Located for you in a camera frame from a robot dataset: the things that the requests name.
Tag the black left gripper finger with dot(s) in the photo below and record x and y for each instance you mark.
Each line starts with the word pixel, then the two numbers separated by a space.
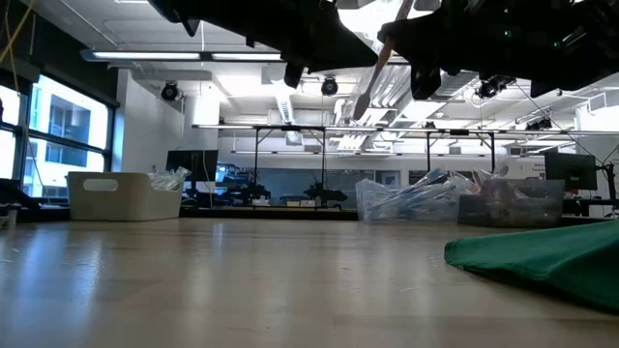
pixel 345 50

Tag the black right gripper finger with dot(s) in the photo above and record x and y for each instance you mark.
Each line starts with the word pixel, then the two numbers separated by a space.
pixel 408 36

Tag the blue toothbrush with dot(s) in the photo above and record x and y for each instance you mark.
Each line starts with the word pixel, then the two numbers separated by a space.
pixel 421 198

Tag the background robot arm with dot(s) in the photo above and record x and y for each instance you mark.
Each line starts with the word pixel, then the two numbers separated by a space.
pixel 329 193
pixel 254 191

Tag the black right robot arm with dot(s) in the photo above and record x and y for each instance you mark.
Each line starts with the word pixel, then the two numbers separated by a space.
pixel 580 43

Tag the ceiling light strip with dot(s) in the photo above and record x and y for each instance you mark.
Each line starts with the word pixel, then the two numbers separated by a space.
pixel 242 56
pixel 145 55

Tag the black monitor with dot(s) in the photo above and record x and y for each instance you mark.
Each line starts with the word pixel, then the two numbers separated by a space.
pixel 570 170
pixel 191 164

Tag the smoky grey plastic bin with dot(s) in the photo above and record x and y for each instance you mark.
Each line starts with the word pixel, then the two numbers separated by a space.
pixel 532 208

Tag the frosted white plastic bin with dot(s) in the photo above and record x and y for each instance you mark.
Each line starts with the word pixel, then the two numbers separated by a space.
pixel 121 193

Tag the green cloth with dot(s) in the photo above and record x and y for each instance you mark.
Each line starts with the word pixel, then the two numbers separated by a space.
pixel 556 261

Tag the large window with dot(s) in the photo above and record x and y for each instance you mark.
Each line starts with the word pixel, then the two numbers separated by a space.
pixel 72 159

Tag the black ceiling camera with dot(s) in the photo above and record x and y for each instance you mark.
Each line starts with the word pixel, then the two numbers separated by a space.
pixel 170 92
pixel 329 86
pixel 539 124
pixel 491 88

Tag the grey air duct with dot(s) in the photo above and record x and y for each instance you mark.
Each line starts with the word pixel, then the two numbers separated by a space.
pixel 285 106

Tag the black overhead rig frame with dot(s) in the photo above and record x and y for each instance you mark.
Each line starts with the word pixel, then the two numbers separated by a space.
pixel 290 127

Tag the black table frame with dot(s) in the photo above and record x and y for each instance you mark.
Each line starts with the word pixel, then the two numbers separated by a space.
pixel 290 212

